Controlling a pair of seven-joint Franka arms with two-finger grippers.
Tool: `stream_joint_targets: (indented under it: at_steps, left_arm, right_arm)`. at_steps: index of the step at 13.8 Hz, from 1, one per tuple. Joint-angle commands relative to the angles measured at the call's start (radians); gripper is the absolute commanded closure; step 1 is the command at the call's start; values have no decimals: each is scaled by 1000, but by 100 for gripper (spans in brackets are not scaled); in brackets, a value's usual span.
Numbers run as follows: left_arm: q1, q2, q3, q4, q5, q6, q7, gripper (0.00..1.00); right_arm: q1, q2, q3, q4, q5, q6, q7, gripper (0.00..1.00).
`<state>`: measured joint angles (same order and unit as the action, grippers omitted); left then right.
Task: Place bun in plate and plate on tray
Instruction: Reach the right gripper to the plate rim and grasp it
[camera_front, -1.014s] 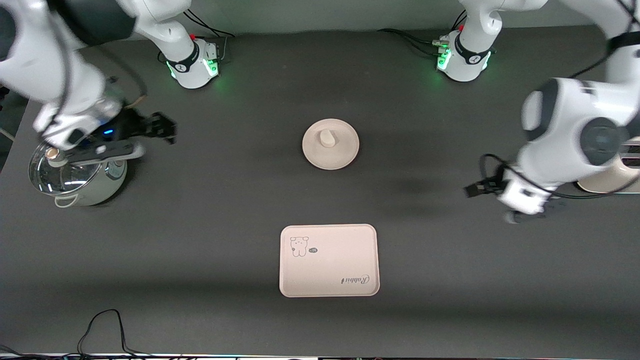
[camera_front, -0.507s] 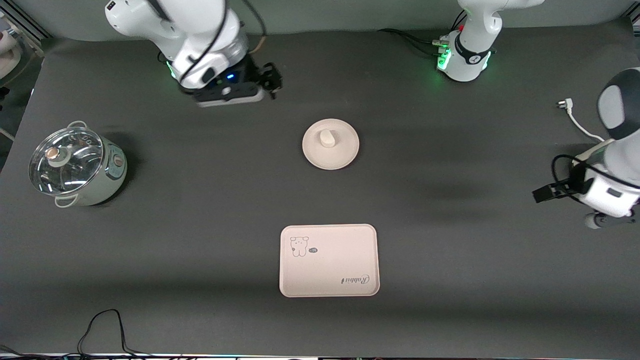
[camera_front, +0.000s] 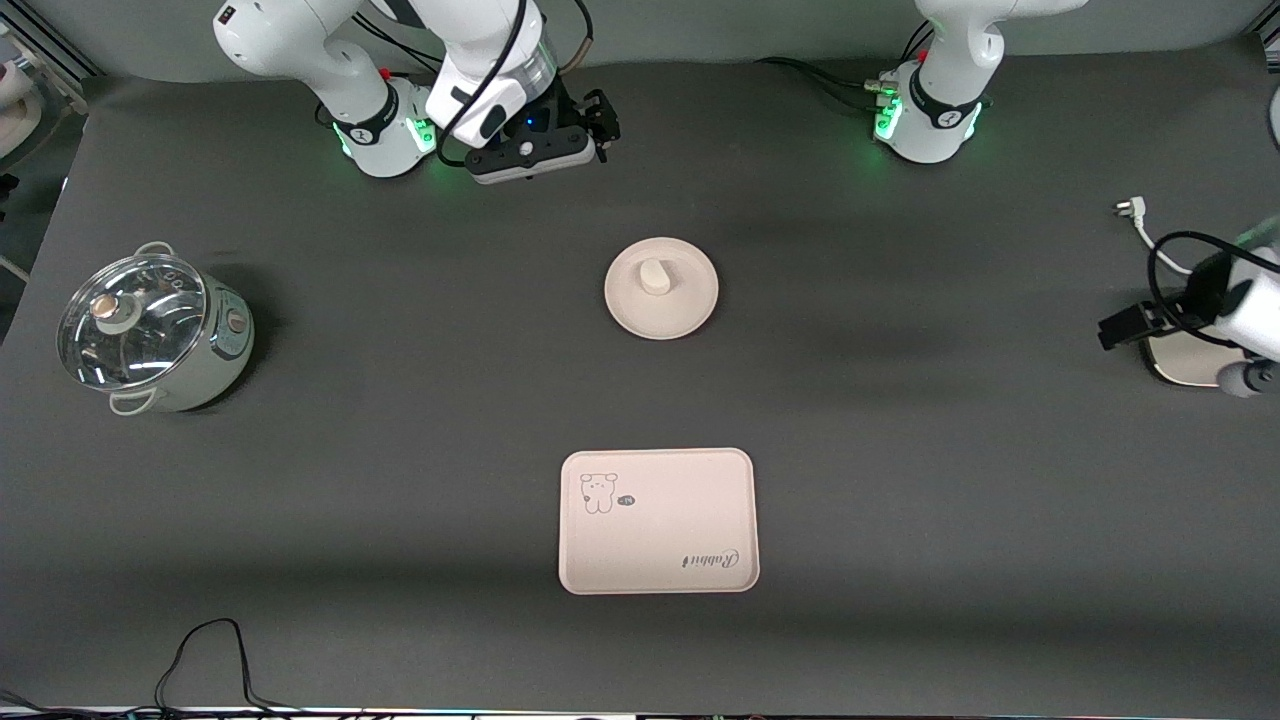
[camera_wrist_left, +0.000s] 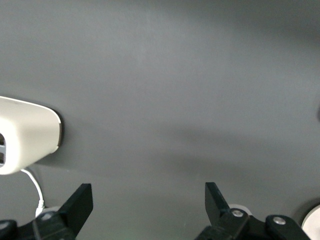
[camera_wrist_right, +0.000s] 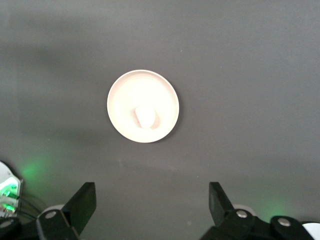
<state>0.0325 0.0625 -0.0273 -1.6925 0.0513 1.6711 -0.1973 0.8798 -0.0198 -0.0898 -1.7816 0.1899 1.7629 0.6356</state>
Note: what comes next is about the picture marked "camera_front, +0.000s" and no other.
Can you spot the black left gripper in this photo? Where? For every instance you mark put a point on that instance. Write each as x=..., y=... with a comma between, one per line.
x=1196, y=296

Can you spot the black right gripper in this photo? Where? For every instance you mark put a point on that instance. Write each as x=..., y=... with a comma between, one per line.
x=572, y=113

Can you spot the small white steamed bun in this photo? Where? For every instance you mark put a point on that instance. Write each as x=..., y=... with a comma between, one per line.
x=656, y=278

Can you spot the round cream plate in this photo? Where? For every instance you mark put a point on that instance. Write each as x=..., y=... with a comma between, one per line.
x=690, y=300

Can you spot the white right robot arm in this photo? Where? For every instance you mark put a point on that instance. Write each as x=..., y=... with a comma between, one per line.
x=300, y=40

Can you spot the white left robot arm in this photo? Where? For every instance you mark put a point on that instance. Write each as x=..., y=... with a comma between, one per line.
x=950, y=60

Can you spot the cream rectangular tray rabbit print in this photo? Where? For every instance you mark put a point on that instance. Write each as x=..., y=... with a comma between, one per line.
x=660, y=530

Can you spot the beige white appliance base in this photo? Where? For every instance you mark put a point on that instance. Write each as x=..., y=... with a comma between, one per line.
x=1185, y=362

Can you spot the dark grey table cover mat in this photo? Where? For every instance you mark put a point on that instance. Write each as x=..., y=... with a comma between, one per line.
x=400, y=500

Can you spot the pale green electric cooking pot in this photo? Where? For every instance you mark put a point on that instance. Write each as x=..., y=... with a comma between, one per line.
x=225, y=350

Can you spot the glass pot lid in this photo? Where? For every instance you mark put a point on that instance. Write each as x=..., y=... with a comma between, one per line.
x=130, y=340

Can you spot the beige round background object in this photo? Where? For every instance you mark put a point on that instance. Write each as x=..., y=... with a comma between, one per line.
x=18, y=105

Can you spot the aluminium frame rail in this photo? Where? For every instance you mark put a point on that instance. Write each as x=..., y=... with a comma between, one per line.
x=50, y=45

